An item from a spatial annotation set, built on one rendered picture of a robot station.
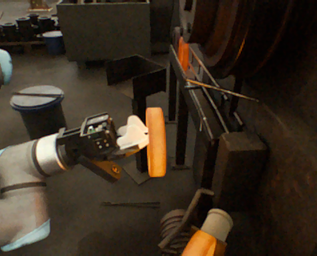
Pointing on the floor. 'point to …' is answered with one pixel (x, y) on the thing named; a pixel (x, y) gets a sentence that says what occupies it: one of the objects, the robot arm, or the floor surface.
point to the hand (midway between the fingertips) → (154, 135)
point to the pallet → (23, 33)
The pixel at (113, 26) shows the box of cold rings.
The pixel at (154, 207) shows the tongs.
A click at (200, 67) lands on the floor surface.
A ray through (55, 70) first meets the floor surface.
